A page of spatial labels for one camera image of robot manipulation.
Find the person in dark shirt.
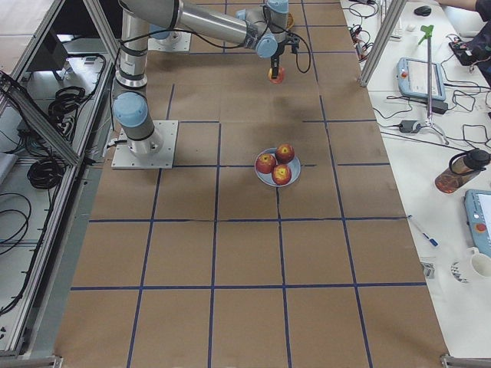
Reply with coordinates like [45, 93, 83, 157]
[437, 0, 490, 84]

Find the black computer mouse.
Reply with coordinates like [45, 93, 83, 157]
[414, 5, 432, 17]

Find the black cable bundle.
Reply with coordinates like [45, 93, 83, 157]
[48, 86, 95, 127]

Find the red apple plate right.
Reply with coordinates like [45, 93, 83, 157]
[255, 153, 277, 174]

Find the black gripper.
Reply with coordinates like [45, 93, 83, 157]
[269, 40, 287, 79]

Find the light blue plate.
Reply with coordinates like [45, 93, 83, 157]
[254, 148, 302, 187]

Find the teach pendant tablet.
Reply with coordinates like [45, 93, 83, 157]
[397, 57, 447, 101]

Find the brown water bottle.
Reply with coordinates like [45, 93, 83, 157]
[434, 149, 490, 194]

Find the aluminium frame post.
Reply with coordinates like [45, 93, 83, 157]
[358, 0, 407, 87]

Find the black power adapter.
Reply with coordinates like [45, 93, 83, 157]
[398, 120, 422, 133]

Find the white mug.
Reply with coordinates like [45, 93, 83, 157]
[466, 247, 490, 281]

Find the green hand pointer stick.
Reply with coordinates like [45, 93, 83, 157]
[418, 25, 450, 146]

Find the red apple plate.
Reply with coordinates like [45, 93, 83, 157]
[275, 143, 295, 164]
[255, 153, 277, 174]
[272, 164, 292, 186]

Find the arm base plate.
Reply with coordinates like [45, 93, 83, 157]
[111, 120, 179, 169]
[148, 31, 191, 53]

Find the woven wicker basket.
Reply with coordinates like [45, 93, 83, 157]
[286, 12, 295, 29]

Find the red apple plate front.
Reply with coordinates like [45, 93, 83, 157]
[272, 164, 292, 186]

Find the red apple plate left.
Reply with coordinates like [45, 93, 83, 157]
[275, 143, 295, 164]

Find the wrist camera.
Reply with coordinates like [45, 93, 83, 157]
[285, 33, 300, 54]

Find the red yellow apple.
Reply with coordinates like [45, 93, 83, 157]
[268, 67, 285, 84]

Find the blue white pen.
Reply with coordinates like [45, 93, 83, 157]
[407, 215, 439, 247]

